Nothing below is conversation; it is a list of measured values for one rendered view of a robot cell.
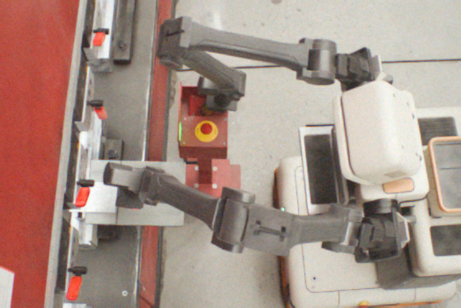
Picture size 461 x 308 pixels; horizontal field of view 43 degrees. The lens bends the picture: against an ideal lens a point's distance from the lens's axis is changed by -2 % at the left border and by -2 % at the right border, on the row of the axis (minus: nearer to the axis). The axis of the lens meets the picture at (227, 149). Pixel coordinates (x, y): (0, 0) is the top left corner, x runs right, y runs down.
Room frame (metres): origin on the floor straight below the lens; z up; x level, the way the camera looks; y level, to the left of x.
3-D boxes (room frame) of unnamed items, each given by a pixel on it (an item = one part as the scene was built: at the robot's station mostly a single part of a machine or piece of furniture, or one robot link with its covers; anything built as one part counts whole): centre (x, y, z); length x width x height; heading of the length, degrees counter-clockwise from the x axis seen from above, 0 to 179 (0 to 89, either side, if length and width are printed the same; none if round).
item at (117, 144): (0.46, 0.33, 0.89); 0.30 x 0.05 x 0.03; 3
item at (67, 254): (0.19, 0.37, 1.26); 0.15 x 0.09 x 0.17; 3
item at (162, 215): (0.43, 0.24, 1.00); 0.26 x 0.18 x 0.01; 93
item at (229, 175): (0.75, 0.05, 0.06); 0.25 x 0.20 x 0.12; 93
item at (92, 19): (0.79, 0.40, 1.26); 0.15 x 0.09 x 0.17; 3
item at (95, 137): (0.47, 0.39, 0.92); 0.39 x 0.06 x 0.10; 3
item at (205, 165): (0.75, 0.08, 0.39); 0.05 x 0.05 x 0.54; 3
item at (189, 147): (0.75, 0.08, 0.75); 0.20 x 0.16 x 0.18; 3
